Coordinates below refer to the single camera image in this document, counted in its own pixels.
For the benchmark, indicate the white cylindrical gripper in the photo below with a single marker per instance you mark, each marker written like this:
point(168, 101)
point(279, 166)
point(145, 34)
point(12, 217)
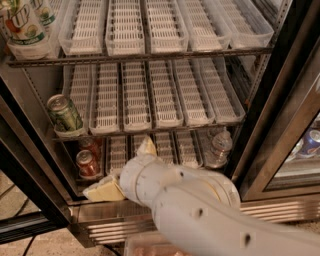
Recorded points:
point(132, 178)

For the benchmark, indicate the green soda can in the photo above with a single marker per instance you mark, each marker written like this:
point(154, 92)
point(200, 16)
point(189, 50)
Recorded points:
point(64, 114)

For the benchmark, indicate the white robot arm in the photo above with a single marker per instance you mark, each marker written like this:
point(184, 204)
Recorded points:
point(198, 210)

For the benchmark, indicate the shelf tray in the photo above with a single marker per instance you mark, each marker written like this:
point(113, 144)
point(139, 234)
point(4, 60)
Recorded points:
point(205, 137)
point(165, 147)
point(167, 30)
point(83, 26)
point(197, 110)
point(188, 150)
point(225, 102)
point(136, 108)
point(116, 155)
point(206, 27)
point(77, 85)
point(104, 108)
point(248, 26)
point(59, 7)
point(88, 158)
point(136, 141)
point(124, 29)
point(166, 103)

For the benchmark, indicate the bottom shelf tray leftmost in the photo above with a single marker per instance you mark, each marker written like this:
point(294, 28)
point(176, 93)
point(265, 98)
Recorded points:
point(88, 158)

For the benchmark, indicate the front red soda can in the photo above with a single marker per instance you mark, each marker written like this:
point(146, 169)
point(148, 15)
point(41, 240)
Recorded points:
point(87, 163)

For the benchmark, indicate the red soda can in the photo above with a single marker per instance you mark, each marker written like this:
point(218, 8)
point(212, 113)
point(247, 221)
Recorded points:
point(87, 163)
point(91, 145)

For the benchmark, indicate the rear red soda can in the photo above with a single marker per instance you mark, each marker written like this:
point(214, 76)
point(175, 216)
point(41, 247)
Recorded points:
point(91, 145)

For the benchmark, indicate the bottom shelf tray rightmost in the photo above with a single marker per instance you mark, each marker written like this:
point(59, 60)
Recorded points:
point(205, 137)

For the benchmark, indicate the open black fridge door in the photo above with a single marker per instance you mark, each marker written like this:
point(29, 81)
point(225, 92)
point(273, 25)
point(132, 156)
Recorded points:
point(19, 160)

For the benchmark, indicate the middle shelf tray leftmost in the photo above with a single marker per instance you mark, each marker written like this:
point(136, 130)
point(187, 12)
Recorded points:
point(77, 85)

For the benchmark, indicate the stainless steel fridge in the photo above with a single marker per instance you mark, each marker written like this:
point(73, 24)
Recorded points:
point(275, 86)

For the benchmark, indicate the top shelf tray leftmost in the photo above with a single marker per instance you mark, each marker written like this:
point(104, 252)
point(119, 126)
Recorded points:
point(59, 7)

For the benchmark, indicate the blue soda can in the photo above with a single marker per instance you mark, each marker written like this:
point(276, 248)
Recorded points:
point(309, 143)

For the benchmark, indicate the clear water bottle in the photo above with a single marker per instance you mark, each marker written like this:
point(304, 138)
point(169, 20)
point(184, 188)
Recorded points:
point(221, 146)

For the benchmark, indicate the front 7up bottle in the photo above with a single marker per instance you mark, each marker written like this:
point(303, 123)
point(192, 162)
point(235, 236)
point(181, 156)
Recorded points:
point(27, 37)

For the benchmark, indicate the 7up bottle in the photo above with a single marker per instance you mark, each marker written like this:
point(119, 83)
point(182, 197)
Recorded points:
point(27, 37)
point(44, 13)

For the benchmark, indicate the rear 7up bottle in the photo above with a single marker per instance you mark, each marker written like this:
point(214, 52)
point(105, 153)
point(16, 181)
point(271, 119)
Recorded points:
point(44, 13)

